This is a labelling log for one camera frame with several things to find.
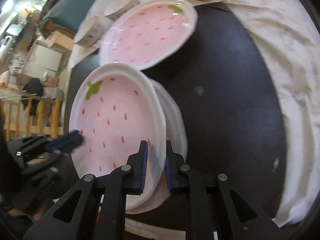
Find pink strawberry plate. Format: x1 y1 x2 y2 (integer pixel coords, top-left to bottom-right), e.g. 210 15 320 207
126 80 188 215
69 63 167 214
99 0 198 70

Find white bowl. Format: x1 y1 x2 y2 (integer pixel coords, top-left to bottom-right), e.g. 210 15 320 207
73 16 104 47
103 0 140 21

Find pink strawberry plate back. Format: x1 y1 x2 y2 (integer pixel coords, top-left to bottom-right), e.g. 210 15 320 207
99 0 198 70

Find yellow wooden rack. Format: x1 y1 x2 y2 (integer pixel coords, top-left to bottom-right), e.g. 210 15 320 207
1 99 63 141

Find black bag on rack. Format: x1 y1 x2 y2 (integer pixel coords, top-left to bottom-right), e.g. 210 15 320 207
23 77 44 116

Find pink strawberry plate front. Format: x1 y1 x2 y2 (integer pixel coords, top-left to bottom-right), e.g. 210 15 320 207
126 80 188 215

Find white kitchen cabinets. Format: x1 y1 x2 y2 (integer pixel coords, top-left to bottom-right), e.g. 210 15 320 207
18 41 70 83

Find black leather mat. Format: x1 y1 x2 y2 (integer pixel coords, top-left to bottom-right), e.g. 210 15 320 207
63 3 288 231

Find pink bedside table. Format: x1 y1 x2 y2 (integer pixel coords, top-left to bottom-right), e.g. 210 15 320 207
46 31 74 51

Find white floral bed sheet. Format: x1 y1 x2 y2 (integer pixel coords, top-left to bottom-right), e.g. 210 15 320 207
66 0 320 240

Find teal bed frame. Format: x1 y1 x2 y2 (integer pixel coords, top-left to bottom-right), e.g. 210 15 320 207
36 0 95 38

